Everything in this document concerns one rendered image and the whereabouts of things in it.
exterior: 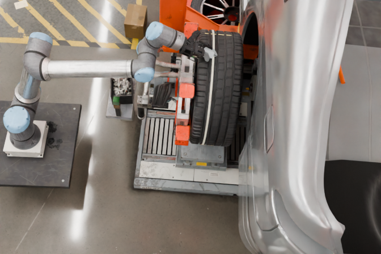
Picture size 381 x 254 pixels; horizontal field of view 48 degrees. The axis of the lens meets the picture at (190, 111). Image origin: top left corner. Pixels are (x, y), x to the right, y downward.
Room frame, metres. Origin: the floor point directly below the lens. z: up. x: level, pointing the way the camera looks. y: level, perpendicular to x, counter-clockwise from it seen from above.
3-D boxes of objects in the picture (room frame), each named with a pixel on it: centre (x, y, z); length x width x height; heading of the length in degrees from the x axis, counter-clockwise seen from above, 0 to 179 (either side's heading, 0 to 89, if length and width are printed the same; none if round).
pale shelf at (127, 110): (1.42, 0.48, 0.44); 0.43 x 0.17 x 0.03; 4
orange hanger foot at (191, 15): (1.82, -0.13, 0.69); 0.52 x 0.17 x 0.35; 94
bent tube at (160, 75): (1.17, 0.17, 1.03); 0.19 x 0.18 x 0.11; 94
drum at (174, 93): (1.27, 0.13, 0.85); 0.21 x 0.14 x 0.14; 94
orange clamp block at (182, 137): (0.96, 0.03, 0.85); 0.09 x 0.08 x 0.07; 4
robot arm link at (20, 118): (1.01, 1.02, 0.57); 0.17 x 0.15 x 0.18; 4
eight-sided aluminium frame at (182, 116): (1.27, 0.05, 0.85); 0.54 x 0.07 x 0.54; 4
